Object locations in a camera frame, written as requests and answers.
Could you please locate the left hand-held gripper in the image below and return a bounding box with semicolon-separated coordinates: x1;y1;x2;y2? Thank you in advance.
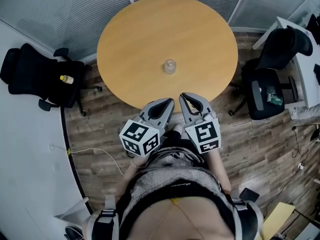
119;97;175;157

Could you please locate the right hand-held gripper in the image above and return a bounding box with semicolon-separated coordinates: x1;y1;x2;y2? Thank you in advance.
178;92;222;155

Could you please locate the small clear glass jar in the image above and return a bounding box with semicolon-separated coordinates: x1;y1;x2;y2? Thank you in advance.
163;58;177;75

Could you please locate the person's left forearm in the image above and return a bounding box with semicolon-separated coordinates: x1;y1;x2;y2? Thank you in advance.
123;153;151;200

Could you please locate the person's right forearm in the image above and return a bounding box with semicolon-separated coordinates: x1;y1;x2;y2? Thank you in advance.
207;150;232;195

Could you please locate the round wooden table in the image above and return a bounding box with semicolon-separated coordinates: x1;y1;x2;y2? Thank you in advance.
96;0;239;114

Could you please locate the person's body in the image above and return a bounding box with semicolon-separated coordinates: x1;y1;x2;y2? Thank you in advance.
82;123;265;240

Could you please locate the green packet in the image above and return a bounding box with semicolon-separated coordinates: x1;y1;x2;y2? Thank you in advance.
264;85;285;106

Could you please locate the black office chair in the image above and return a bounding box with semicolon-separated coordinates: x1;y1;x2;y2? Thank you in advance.
227;25;314;121
306;13;320;37
0;43;103;117

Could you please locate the yellow-capped drink bottle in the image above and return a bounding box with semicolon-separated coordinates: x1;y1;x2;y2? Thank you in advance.
59;74;75;85

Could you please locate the black flat stand base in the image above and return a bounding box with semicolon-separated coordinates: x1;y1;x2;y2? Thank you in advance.
239;187;260;202

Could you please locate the white plastic bag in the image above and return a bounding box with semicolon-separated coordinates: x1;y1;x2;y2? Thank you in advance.
289;106;320;121

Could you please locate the white desk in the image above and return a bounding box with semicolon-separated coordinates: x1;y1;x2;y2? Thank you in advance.
251;15;320;110

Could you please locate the light wooden desk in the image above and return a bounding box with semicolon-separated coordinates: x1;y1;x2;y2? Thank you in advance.
262;201;296;240

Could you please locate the black round device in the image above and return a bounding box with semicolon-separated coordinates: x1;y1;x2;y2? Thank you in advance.
64;225;85;240

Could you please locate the thin white cable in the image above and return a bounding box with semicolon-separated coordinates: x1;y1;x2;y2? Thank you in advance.
49;143;126;176

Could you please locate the gold necklace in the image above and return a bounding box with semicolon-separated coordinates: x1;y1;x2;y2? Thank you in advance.
149;196;208;240

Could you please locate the thin black floor cable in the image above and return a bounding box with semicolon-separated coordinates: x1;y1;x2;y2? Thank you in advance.
292;123;320;160

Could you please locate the white metal frame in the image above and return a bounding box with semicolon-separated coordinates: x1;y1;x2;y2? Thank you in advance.
53;196;90;220

